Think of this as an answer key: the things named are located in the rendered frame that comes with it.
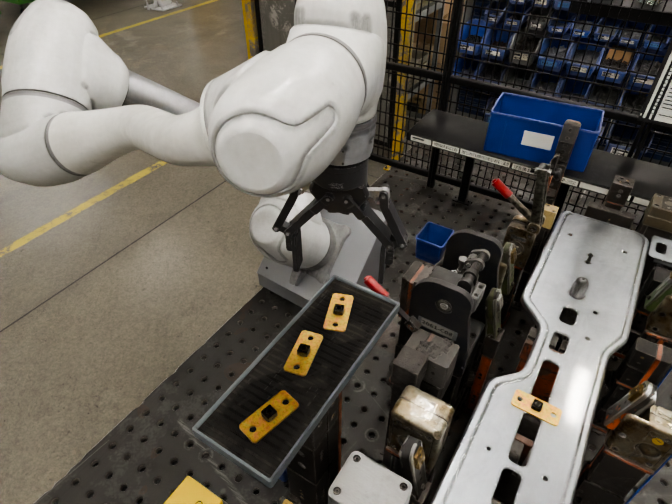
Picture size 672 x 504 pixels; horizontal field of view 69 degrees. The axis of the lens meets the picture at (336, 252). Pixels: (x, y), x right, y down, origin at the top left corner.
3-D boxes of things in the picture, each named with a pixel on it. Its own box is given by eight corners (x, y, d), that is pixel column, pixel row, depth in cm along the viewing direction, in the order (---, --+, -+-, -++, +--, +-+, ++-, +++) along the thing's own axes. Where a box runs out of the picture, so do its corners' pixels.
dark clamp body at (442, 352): (428, 483, 108) (456, 383, 83) (376, 452, 113) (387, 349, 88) (447, 444, 114) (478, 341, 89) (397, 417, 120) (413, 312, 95)
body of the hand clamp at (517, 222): (503, 328, 141) (535, 234, 118) (480, 319, 144) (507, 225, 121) (509, 315, 145) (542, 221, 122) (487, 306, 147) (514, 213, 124)
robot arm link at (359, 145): (371, 131, 56) (368, 175, 60) (381, 99, 63) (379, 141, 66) (294, 124, 57) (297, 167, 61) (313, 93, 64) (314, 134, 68)
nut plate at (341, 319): (344, 332, 81) (345, 328, 80) (322, 329, 81) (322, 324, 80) (353, 296, 87) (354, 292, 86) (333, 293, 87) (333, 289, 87)
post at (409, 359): (398, 481, 108) (418, 374, 81) (378, 469, 110) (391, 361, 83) (408, 463, 111) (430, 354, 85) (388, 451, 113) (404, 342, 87)
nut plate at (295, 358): (305, 377, 74) (305, 372, 73) (282, 370, 75) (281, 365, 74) (324, 336, 80) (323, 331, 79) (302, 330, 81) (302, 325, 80)
